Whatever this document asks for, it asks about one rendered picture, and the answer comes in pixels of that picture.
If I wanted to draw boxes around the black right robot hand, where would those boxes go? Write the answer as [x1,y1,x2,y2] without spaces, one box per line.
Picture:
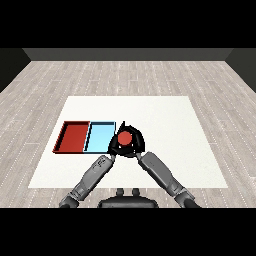
[125,125,146,158]

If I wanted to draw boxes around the dark grey robot body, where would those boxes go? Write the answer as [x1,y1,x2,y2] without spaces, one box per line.
[98,188,159,209]

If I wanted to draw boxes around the red shallow open box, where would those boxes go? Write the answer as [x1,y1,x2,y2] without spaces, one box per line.
[52,120,91,155]

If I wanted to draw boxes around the small red can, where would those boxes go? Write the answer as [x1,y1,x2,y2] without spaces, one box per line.
[117,130,134,147]

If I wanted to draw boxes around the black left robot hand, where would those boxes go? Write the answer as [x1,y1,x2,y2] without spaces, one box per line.
[107,121,128,158]

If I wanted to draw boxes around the light blue shallow open box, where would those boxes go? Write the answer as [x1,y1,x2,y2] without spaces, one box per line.
[83,120,117,154]

